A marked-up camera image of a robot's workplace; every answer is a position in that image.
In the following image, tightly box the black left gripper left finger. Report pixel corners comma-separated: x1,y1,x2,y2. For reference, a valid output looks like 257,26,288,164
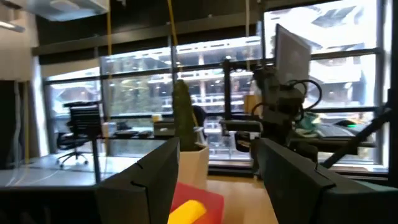
0,138,180,224

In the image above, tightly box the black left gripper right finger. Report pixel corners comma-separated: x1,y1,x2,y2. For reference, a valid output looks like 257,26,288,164
254,138,398,224

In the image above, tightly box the yellow microfiber towel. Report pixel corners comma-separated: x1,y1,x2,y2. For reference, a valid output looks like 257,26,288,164
167,199,208,224

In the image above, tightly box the red plastic basket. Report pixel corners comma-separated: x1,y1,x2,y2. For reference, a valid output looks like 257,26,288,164
170,182,225,224

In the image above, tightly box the black laptop keyboard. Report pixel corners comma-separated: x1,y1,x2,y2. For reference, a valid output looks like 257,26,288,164
313,123,355,139

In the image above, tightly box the pale crumpled cloth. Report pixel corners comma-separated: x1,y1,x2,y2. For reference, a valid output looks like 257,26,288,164
294,112,321,138

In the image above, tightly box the black office chair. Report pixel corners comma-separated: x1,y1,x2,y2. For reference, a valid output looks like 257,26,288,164
55,101,103,169

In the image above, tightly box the green cactus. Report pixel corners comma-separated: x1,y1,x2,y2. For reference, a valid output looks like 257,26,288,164
172,79,200,152

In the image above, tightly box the grey computer monitor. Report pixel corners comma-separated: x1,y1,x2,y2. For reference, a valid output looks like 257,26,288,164
275,24,312,85

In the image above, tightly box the black aluminium table frame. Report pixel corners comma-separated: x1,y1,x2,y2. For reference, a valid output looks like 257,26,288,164
207,0,398,187

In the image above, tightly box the yellow hanging cable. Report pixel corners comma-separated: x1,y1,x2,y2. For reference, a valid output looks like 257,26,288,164
167,0,182,68

